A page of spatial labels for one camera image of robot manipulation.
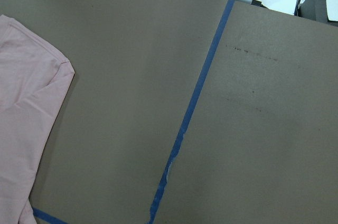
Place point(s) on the pink Snoopy t-shirt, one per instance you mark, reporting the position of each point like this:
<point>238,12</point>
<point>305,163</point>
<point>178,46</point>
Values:
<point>35,78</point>

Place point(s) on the black box with label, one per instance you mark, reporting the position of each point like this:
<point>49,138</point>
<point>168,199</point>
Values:
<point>323,11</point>

